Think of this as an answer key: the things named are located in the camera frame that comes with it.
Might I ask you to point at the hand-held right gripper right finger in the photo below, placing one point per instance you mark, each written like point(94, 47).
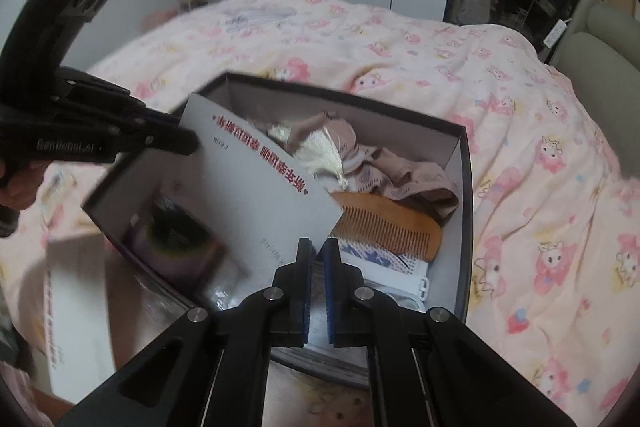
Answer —
point(330, 297)

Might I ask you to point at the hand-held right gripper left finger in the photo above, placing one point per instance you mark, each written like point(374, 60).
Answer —
point(302, 292)

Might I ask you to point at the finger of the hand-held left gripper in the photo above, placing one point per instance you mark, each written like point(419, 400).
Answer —
point(100, 99)
point(165, 139)

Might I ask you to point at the white paper envelope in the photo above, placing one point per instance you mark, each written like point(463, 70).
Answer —
point(260, 207)

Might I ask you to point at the wooden comb with cream tassel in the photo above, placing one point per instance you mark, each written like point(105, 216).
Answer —
point(400, 227)

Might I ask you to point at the black cardboard box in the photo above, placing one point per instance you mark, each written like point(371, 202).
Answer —
point(452, 232)

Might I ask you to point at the person's left hand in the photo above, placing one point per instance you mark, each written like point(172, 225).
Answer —
point(27, 187)

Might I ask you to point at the white blue patterned packet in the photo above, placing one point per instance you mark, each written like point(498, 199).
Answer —
point(380, 264)

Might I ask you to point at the yellow orange-edged packet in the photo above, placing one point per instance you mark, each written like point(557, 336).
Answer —
point(60, 192)

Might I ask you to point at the silver foil packet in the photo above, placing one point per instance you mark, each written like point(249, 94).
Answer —
point(225, 292)

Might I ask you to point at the black package with rainbow circle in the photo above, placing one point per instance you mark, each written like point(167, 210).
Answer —
point(175, 237)

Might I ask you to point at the beige cloth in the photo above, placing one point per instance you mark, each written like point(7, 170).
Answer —
point(400, 177)

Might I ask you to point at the pink printed blanket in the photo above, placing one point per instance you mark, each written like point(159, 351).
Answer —
point(525, 157)

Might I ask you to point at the white power strip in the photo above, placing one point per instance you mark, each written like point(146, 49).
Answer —
point(557, 34)

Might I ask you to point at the grey padded headboard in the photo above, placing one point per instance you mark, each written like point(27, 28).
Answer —
point(600, 52)

